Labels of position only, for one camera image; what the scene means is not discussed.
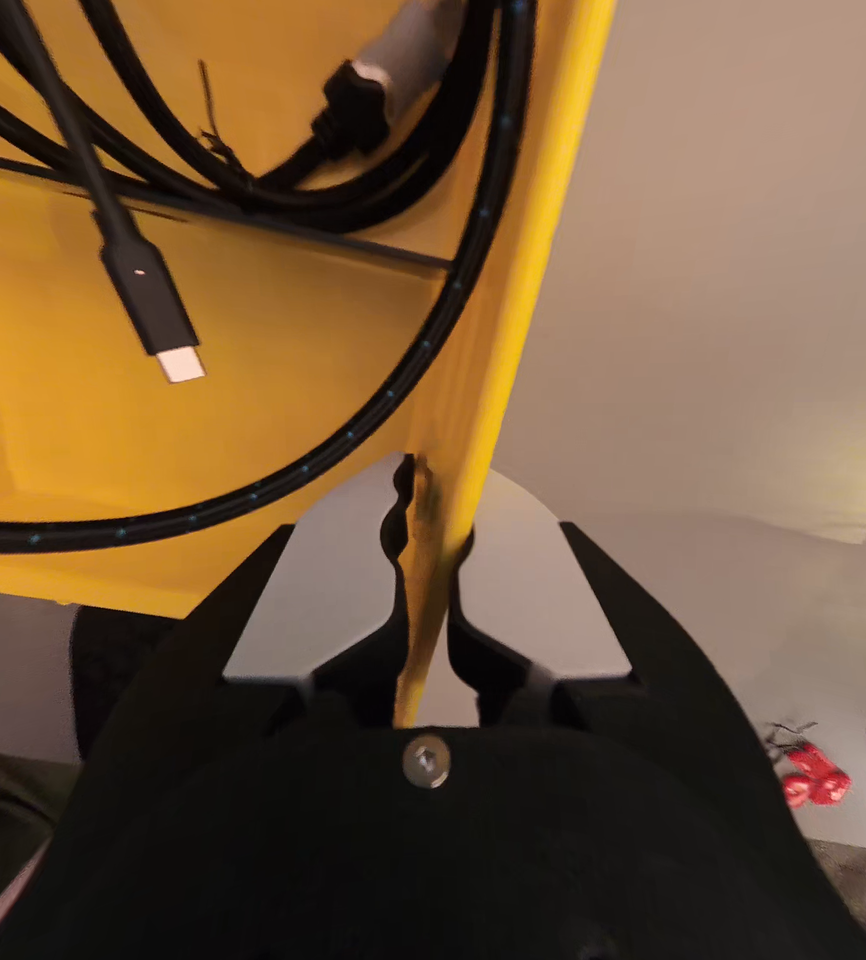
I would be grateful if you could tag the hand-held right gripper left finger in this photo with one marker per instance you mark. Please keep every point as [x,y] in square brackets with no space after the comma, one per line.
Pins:
[313,585]

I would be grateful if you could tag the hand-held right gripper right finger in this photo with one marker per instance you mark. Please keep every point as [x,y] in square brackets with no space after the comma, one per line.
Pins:
[553,600]

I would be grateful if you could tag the yellow plastic bin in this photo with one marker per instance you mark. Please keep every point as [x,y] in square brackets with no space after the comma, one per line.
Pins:
[290,360]

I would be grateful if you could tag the black mesh pad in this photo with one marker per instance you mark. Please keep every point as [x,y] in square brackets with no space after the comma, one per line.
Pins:
[114,675]

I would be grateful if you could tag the small red plastic pieces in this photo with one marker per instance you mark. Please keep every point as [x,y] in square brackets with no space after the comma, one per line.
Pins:
[815,772]

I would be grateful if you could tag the black bin divider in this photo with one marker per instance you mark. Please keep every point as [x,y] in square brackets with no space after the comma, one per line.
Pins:
[373,249]

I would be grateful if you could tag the black twist tie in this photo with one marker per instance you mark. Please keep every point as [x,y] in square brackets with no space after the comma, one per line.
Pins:
[217,144]

